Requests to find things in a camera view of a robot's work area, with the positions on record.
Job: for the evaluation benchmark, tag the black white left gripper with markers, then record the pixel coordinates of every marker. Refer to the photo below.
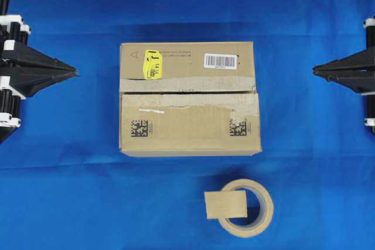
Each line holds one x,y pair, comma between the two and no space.
24,82

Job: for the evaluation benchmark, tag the beige tape strip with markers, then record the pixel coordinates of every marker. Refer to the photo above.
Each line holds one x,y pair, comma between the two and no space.
225,204

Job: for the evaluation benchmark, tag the brown cardboard box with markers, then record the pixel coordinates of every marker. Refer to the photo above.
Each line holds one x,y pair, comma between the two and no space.
191,110

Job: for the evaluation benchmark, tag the beige masking tape roll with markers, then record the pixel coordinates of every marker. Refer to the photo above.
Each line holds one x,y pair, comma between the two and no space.
264,218

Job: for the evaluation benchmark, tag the blue table cloth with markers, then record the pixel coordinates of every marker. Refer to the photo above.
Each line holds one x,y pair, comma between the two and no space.
66,185

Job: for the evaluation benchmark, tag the yellow sticker label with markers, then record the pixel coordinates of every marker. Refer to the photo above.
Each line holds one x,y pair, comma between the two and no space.
153,65

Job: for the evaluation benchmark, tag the white barcode label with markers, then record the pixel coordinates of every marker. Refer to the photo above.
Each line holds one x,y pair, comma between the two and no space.
220,61

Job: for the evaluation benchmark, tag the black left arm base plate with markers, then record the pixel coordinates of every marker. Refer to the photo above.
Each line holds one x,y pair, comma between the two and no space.
6,132

